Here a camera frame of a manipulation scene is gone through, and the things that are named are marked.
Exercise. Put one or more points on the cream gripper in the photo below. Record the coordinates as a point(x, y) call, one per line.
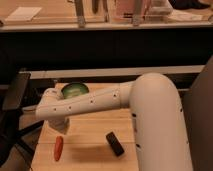
point(61, 125)

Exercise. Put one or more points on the red pepper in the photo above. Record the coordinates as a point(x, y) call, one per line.
point(58, 148)

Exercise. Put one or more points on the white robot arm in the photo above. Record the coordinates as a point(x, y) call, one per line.
point(158, 118)

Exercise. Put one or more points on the green ceramic bowl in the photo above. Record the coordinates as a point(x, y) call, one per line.
point(74, 89)

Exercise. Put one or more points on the black rectangular remote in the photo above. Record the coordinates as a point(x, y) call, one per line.
point(114, 143)

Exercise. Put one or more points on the white paper on floor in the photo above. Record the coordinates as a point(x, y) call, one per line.
point(23, 14)

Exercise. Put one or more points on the metal rail beam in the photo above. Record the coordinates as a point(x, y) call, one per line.
point(76, 73)

